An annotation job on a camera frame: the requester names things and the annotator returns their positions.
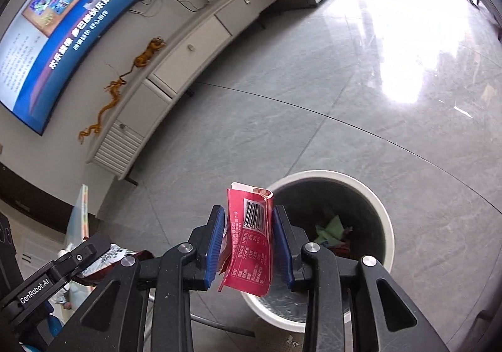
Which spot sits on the wall mounted television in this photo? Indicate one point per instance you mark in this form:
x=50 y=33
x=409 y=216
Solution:
x=43 y=46

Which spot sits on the landscape print table mat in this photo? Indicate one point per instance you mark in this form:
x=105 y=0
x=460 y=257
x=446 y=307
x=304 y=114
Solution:
x=77 y=228

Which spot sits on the dark red chip bag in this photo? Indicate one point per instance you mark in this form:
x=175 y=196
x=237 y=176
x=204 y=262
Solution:
x=99 y=269

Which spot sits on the golden dragon figurine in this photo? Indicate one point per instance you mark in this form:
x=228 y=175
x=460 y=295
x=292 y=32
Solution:
x=114 y=89

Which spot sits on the white TV cabinet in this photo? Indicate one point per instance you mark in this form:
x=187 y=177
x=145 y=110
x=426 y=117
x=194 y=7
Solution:
x=154 y=91

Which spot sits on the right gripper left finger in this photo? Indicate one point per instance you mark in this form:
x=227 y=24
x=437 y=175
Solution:
x=210 y=245

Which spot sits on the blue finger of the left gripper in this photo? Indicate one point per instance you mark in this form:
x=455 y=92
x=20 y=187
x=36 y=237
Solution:
x=62 y=270

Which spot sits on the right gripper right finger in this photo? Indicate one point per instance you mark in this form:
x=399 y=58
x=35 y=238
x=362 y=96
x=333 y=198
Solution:
x=288 y=243

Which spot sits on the red barcode packet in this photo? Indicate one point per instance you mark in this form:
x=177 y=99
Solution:
x=246 y=254

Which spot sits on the white round trash bin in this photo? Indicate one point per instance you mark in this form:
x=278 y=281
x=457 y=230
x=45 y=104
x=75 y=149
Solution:
x=337 y=212

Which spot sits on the green paper package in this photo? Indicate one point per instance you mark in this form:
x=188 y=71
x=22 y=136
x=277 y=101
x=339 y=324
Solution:
x=332 y=234

